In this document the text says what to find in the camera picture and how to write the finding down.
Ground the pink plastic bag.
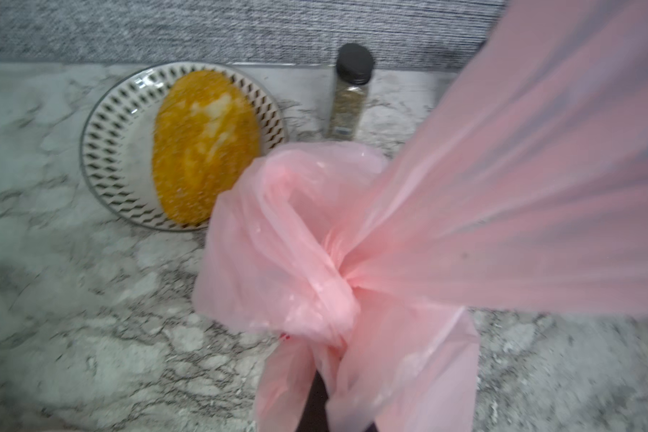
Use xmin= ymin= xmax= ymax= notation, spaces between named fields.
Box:
xmin=193 ymin=1 xmax=648 ymax=431

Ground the glass herb spice jar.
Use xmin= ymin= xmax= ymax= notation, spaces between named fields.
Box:
xmin=327 ymin=43 xmax=375 ymax=140

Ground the patterned plate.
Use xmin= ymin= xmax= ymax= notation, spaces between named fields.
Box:
xmin=79 ymin=61 xmax=288 ymax=232

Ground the yellow food on plate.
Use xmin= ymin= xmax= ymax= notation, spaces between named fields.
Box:
xmin=152 ymin=70 xmax=260 ymax=224

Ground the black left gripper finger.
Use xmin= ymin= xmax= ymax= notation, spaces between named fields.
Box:
xmin=296 ymin=372 xmax=329 ymax=432

